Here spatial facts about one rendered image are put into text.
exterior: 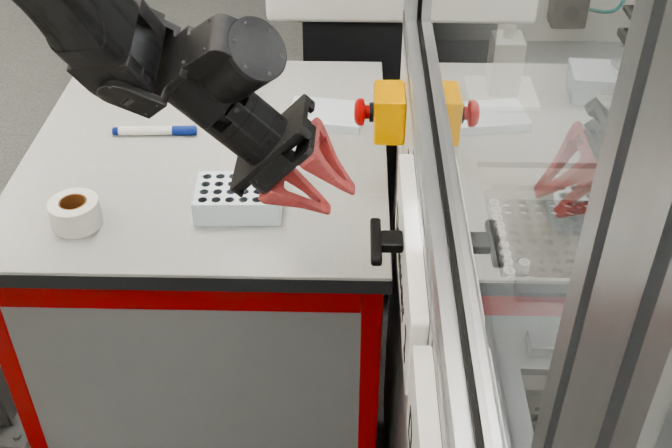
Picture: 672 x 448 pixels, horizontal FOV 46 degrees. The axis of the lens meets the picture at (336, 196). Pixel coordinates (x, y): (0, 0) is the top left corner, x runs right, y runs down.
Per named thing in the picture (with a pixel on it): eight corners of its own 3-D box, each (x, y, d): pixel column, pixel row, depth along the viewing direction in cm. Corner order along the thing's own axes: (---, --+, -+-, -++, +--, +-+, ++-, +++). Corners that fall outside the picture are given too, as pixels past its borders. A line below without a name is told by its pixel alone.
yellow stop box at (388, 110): (369, 146, 115) (370, 102, 111) (368, 120, 121) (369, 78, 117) (404, 146, 115) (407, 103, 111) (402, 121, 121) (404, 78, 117)
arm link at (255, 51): (109, 11, 71) (89, 97, 68) (168, -50, 62) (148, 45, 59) (225, 63, 78) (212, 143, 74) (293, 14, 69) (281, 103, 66)
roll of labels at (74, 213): (109, 210, 116) (104, 188, 114) (94, 241, 110) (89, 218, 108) (62, 208, 117) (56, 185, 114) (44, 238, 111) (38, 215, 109)
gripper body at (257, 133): (316, 140, 72) (253, 88, 69) (243, 202, 77) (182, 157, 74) (319, 103, 77) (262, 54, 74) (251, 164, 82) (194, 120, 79)
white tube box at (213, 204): (193, 226, 113) (190, 205, 111) (201, 191, 120) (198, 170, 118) (281, 226, 113) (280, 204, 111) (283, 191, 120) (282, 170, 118)
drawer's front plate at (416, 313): (405, 398, 81) (411, 321, 75) (395, 222, 105) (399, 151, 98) (422, 399, 81) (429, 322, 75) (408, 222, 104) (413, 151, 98)
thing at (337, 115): (284, 128, 134) (283, 120, 133) (295, 103, 141) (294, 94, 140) (359, 135, 133) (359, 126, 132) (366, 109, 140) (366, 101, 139)
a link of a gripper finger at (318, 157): (370, 199, 76) (297, 140, 72) (318, 239, 79) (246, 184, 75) (370, 158, 81) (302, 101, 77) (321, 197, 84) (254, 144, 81)
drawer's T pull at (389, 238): (370, 268, 85) (370, 258, 84) (369, 224, 91) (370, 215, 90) (404, 269, 85) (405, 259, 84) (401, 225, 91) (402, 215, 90)
